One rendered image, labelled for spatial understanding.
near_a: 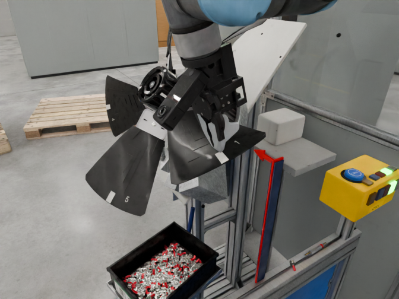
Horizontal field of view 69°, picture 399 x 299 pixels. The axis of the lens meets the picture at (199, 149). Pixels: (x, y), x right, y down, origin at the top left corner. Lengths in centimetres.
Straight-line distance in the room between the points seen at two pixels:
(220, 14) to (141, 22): 620
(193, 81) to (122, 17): 594
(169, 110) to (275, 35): 65
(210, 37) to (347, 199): 49
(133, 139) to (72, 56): 545
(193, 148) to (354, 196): 38
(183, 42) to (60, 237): 190
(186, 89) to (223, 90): 7
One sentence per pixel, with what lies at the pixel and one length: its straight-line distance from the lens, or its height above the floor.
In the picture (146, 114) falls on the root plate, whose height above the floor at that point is 113.
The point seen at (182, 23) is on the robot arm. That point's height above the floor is 141.
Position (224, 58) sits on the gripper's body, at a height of 135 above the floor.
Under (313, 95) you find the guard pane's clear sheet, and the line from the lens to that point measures 138.
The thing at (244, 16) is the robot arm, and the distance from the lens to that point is 35.
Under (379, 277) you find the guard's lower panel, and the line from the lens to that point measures 151.
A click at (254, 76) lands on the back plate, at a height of 120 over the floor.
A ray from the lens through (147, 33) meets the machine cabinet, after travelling 660.
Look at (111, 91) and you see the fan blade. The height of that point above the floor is 113.
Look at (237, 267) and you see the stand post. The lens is 159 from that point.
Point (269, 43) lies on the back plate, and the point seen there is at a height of 130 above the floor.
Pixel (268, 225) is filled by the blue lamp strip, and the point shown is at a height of 104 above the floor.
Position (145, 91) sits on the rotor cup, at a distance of 84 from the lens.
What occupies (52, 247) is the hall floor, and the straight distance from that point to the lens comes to 217.
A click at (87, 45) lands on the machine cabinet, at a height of 50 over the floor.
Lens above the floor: 145
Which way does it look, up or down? 29 degrees down
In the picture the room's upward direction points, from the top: straight up
